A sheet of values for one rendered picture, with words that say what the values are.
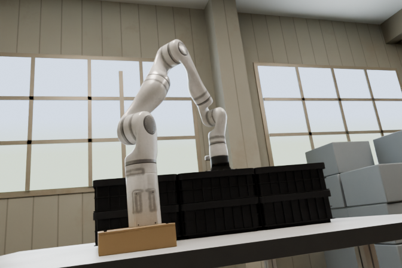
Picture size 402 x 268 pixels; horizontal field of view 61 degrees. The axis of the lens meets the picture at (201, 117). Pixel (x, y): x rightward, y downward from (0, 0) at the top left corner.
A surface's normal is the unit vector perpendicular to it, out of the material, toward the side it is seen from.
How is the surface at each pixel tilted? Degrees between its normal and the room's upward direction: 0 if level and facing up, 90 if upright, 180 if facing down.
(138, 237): 90
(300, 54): 90
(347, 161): 90
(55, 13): 90
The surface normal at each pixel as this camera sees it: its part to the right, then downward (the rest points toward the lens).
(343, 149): 0.30, -0.31
